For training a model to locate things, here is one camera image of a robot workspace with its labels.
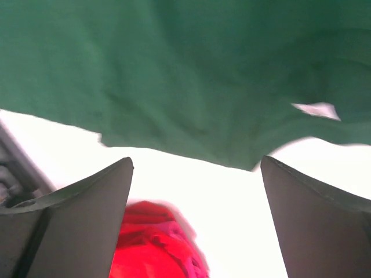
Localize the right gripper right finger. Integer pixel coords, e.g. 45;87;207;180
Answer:
260;156;370;278

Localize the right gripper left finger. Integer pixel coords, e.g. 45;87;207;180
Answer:
1;158;133;278

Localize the green t shirt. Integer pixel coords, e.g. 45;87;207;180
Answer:
1;1;370;170

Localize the red folded t shirt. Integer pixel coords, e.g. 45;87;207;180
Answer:
109;201;190;278

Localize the pink folded t shirt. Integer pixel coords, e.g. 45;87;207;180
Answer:
161;221;209;277

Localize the aluminium frame rail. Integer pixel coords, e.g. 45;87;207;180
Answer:
1;124;53;207

